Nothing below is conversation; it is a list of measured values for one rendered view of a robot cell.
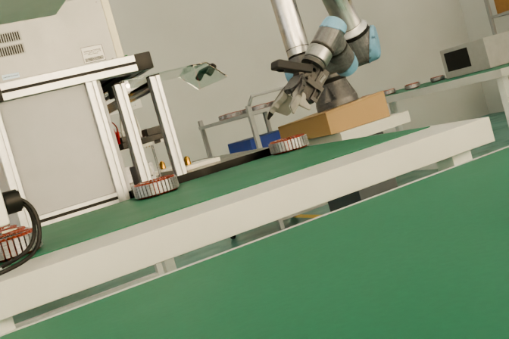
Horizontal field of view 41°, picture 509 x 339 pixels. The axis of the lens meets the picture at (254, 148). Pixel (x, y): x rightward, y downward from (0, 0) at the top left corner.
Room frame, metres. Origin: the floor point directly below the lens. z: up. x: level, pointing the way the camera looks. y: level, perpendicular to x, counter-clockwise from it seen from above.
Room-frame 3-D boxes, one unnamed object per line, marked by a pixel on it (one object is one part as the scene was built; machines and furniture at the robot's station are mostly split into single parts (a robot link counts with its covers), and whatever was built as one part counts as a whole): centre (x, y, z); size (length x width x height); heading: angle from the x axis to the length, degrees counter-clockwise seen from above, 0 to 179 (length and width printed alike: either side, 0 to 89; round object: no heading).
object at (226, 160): (2.19, 0.28, 0.76); 0.64 x 0.47 x 0.02; 26
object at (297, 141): (1.93, -0.10, 0.77); 0.11 x 0.11 x 0.04
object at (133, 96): (2.15, 0.35, 1.03); 0.62 x 0.01 x 0.03; 26
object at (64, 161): (1.73, 0.48, 0.91); 0.28 x 0.03 x 0.32; 116
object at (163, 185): (1.67, 0.26, 0.77); 0.11 x 0.11 x 0.04
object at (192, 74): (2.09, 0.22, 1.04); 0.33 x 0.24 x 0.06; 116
